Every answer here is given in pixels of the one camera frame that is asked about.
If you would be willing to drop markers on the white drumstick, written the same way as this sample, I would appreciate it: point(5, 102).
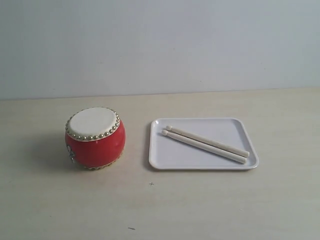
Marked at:
point(212, 143)
point(205, 147)

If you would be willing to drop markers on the small red drum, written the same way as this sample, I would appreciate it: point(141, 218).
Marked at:
point(95, 137)

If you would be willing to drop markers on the white plastic tray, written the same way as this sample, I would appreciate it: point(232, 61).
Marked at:
point(168, 154)

